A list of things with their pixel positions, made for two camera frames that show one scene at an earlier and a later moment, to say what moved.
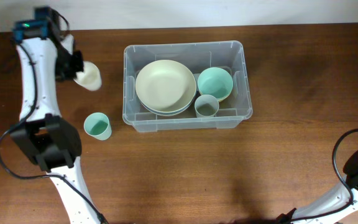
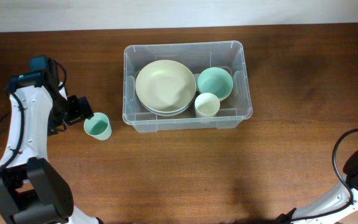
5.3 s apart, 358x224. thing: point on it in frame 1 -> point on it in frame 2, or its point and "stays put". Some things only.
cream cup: x=90 y=78 -> x=207 y=105
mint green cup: x=97 y=125 stays put
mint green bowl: x=215 y=81 stays put
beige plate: x=165 y=86 stays put
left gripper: x=77 y=64 -> x=82 y=109
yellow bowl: x=224 y=98 stays put
